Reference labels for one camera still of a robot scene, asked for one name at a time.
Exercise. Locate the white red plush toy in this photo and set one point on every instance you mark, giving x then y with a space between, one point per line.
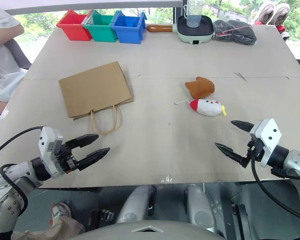
206 107

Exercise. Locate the green electric frying pan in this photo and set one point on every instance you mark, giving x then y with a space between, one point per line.
195 28

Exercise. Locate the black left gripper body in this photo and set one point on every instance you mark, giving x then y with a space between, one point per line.
66 157

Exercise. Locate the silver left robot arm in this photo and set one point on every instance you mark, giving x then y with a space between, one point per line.
13 175

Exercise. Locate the brown plush toy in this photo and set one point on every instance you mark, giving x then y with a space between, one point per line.
200 87

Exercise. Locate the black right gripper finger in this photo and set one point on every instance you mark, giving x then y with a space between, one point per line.
230 153
241 124

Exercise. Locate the silver robot right leg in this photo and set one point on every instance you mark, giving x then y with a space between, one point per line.
198 205

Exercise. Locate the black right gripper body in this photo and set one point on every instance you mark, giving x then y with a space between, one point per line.
255 150

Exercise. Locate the pink sneaker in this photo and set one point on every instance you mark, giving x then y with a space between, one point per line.
281 13
266 12

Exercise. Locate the black plastic bag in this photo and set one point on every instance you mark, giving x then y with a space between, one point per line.
233 31

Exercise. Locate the person in white shirt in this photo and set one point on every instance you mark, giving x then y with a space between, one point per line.
2 57

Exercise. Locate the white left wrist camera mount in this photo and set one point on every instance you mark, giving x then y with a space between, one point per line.
48 150

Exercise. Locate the blue plastic bin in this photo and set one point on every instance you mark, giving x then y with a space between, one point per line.
127 28

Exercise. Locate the silver robot left leg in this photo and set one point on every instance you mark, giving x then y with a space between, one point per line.
136 203

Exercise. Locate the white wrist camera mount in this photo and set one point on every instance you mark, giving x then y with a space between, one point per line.
266 140
48 150

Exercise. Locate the grey chair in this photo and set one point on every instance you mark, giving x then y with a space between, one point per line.
17 53

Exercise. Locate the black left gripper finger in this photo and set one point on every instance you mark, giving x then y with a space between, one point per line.
95 156
83 140

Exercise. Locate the red plastic bin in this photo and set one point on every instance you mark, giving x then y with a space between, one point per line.
73 26

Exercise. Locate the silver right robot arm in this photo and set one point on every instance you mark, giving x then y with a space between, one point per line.
293 172

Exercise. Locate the green plastic bin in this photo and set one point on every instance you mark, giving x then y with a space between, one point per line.
101 27

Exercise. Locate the silver robot leg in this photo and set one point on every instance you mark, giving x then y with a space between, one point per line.
198 205
136 203

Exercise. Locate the clear measuring cup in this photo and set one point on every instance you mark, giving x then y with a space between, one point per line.
193 12

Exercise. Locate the silver robot torso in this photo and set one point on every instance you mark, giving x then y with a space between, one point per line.
150 231

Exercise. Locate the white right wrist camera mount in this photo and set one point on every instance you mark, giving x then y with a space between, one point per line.
266 140

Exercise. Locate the brown paper bag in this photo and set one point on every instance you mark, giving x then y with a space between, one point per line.
95 92

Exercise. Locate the bystander's shoe and trouser leg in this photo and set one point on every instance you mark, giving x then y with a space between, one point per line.
55 222

